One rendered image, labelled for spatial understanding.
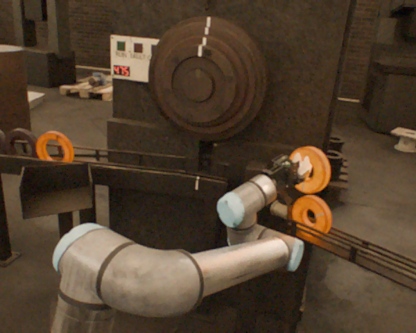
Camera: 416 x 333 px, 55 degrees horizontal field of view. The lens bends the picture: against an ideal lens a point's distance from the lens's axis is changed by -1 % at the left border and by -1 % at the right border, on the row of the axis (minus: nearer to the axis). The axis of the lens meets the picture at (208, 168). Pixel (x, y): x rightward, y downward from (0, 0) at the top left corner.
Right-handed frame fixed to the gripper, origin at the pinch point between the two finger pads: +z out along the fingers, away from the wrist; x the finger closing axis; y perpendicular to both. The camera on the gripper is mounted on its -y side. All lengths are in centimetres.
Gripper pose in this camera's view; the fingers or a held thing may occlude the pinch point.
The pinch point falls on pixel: (308, 164)
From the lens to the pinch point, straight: 136.5
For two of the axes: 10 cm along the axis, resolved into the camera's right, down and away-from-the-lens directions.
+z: 7.6, -4.3, 4.8
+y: -1.5, -8.4, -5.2
